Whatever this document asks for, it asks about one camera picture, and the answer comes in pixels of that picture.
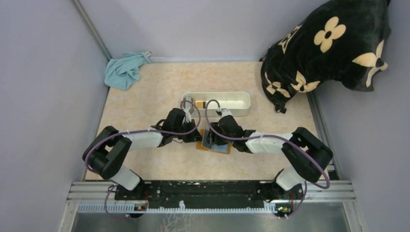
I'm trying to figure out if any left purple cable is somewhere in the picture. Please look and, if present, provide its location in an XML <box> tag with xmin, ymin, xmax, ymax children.
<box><xmin>84</xmin><ymin>100</ymin><xmax>202</xmax><ymax>221</ymax></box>

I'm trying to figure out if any black floral pillow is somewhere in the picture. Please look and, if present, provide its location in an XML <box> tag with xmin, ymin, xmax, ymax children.
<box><xmin>261</xmin><ymin>0</ymin><xmax>391</xmax><ymax>114</ymax></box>

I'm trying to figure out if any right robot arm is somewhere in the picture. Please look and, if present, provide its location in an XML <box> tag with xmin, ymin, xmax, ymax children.
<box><xmin>208</xmin><ymin>115</ymin><xmax>334</xmax><ymax>191</ymax></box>

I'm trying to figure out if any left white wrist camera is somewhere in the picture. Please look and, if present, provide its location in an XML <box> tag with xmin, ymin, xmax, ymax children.
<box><xmin>183</xmin><ymin>107</ymin><xmax>194</xmax><ymax>124</ymax></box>

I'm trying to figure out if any orange leather card holder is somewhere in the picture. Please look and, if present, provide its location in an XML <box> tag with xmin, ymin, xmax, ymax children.
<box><xmin>196</xmin><ymin>129</ymin><xmax>232</xmax><ymax>155</ymax></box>

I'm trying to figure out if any white plastic bin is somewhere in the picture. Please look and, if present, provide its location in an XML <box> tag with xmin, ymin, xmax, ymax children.
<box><xmin>181</xmin><ymin>92</ymin><xmax>251</xmax><ymax>117</ymax></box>

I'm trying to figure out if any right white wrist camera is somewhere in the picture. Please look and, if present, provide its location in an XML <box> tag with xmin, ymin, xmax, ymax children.
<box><xmin>217</xmin><ymin>108</ymin><xmax>232</xmax><ymax>118</ymax></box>

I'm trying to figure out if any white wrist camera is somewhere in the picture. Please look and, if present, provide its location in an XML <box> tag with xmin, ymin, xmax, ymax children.
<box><xmin>217</xmin><ymin>108</ymin><xmax>232</xmax><ymax>118</ymax></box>
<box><xmin>183</xmin><ymin>107</ymin><xmax>194</xmax><ymax>124</ymax></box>

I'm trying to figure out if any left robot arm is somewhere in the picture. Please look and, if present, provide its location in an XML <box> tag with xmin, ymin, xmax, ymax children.
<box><xmin>82</xmin><ymin>108</ymin><xmax>202</xmax><ymax>191</ymax></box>

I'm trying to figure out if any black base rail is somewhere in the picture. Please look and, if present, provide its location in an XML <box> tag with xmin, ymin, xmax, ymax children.
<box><xmin>115</xmin><ymin>180</ymin><xmax>303</xmax><ymax>209</ymax></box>

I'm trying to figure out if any light blue cloth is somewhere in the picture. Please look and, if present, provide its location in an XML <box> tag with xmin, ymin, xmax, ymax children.
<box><xmin>104</xmin><ymin>50</ymin><xmax>153</xmax><ymax>91</ymax></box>

